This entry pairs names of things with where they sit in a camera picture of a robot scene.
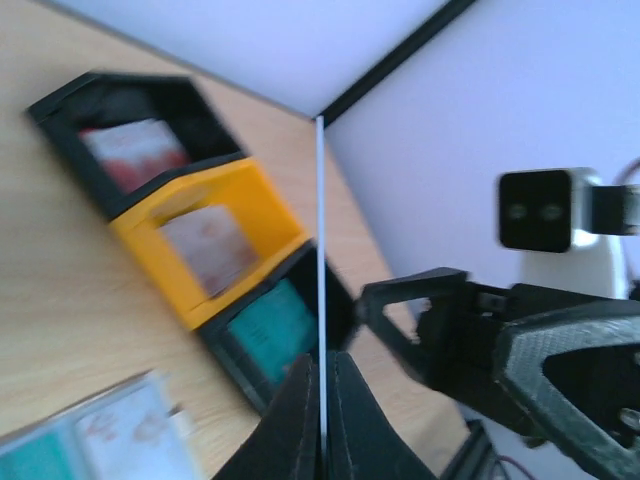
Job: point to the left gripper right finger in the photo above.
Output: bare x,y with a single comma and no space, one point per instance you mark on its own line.
362,444

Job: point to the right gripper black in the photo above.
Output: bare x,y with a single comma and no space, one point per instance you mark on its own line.
545,363

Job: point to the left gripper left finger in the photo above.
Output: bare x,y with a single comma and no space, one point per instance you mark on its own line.
284,444

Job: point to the beige card holder wallet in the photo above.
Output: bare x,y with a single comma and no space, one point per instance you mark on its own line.
63,422

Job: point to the black bin with teal cards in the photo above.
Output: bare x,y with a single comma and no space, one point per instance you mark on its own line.
300,268

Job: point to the teal cards stack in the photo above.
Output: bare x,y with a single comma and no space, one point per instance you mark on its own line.
275,329

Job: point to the white cards in yellow bin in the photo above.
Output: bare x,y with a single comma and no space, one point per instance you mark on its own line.
211,243

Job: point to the stack of red white cards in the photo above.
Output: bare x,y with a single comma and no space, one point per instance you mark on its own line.
133,154

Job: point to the black bin with red cards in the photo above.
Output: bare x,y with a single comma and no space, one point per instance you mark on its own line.
107,99

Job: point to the yellow bin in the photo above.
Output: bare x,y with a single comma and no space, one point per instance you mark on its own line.
263,216

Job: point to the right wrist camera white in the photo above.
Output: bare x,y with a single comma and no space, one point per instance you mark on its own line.
559,210

